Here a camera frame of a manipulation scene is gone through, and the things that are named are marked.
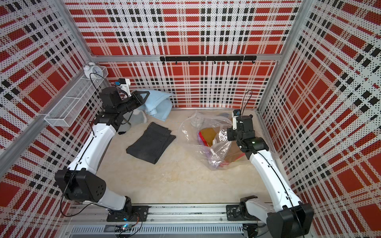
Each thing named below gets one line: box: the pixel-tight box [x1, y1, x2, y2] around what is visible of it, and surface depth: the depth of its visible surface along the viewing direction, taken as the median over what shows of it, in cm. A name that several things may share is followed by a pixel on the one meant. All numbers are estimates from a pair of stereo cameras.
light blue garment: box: [140, 90, 173, 122], surface depth 77 cm
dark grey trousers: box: [126, 121, 177, 165], surface depth 100 cm
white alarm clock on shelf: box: [83, 61, 104, 80], surface depth 82 cm
